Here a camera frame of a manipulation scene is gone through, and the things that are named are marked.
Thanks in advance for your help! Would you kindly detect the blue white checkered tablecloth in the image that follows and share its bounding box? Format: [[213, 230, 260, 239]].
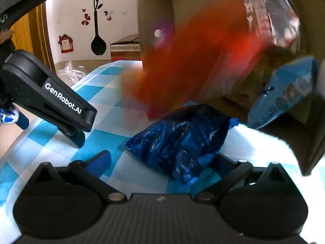
[[0, 60, 325, 244]]

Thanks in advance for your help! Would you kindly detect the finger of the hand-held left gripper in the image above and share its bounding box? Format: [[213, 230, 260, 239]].
[[14, 109, 30, 130], [59, 128, 86, 149]]

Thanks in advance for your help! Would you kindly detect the red snack packet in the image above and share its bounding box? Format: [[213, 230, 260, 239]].
[[121, 0, 270, 120]]

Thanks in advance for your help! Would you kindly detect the red house socket sticker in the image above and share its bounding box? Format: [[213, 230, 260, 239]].
[[58, 34, 74, 54]]

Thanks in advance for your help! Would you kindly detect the clear crumpled plastic bag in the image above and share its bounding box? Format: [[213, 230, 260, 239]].
[[56, 60, 87, 85]]

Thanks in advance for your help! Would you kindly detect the silver snack packet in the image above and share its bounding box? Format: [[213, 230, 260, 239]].
[[227, 0, 301, 49]]

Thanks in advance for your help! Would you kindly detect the brown patterned box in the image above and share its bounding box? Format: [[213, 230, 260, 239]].
[[110, 34, 142, 62]]

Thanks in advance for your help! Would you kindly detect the black vase wall sticker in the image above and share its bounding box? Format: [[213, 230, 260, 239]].
[[70, 0, 113, 56]]

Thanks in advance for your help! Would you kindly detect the wooden door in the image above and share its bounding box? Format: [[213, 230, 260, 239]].
[[11, 4, 56, 73]]

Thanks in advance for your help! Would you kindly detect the blue white patterned cloth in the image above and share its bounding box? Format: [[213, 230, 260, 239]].
[[0, 107, 19, 125]]

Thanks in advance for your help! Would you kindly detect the light blue snack packet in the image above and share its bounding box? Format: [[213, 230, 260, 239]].
[[247, 57, 321, 130]]

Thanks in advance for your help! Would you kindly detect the brown cardboard box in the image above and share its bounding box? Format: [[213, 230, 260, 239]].
[[136, 0, 325, 176]]

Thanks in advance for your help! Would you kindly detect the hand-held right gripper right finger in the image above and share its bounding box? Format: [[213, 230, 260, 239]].
[[194, 154, 290, 204]]

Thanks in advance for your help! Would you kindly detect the dark blue snack packet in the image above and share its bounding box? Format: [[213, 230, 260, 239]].
[[125, 104, 239, 185]]

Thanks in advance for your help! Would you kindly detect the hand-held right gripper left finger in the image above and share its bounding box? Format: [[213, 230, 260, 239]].
[[33, 149, 128, 204]]

